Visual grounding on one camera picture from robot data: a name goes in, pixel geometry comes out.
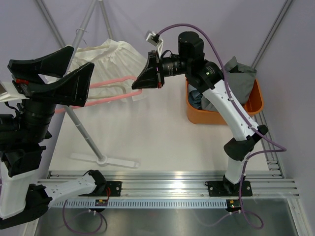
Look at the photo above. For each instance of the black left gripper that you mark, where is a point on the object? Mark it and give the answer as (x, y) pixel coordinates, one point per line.
(71, 89)

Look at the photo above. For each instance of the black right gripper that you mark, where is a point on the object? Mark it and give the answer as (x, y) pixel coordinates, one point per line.
(150, 77)

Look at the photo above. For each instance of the pink hanger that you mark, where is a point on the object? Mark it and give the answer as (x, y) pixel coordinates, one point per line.
(114, 98)

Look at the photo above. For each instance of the white pleated skirt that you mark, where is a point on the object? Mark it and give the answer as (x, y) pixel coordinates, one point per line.
(117, 61)

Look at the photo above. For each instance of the cream plastic hanger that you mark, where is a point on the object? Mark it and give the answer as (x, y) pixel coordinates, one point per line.
(106, 92)

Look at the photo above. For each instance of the blue denim skirt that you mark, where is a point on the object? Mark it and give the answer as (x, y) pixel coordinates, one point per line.
(194, 98)

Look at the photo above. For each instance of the grey pleated skirt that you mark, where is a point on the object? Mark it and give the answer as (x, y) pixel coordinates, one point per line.
(241, 78)

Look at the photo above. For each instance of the cream hanger of white skirt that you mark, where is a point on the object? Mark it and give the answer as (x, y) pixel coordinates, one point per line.
(92, 48)

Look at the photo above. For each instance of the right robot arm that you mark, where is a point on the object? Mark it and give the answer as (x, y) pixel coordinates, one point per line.
(208, 79)

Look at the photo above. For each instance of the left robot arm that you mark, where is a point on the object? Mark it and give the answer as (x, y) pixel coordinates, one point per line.
(21, 137)

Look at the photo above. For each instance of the silver clothes rack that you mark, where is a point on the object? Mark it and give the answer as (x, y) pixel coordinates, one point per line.
(98, 157)

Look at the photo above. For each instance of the orange plastic basket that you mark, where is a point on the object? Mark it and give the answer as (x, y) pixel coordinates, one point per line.
(253, 106)

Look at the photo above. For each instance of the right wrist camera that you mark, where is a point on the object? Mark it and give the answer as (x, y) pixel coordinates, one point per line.
(155, 39)

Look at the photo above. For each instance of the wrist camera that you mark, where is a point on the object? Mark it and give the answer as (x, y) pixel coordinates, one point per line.
(155, 39)
(8, 92)

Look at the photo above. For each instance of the left frame post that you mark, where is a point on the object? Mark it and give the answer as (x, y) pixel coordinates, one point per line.
(44, 11)

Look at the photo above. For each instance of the frame post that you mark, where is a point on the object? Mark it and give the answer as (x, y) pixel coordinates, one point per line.
(44, 11)
(272, 32)

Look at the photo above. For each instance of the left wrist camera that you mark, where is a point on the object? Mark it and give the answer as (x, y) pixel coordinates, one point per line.
(8, 92)

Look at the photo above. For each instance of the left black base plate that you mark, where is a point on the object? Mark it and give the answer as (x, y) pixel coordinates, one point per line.
(113, 188)

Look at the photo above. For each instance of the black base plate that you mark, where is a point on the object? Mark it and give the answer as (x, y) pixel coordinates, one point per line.
(113, 188)
(224, 188)

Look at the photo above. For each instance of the white slotted cable duct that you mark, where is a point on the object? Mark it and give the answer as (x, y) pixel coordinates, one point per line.
(145, 203)

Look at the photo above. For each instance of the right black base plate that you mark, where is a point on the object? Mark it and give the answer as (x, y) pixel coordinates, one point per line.
(224, 188)

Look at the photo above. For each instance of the aluminium mounting rail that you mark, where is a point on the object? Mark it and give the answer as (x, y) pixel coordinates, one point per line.
(167, 185)

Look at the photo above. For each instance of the right frame post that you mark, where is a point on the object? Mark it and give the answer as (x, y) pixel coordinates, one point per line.
(272, 32)

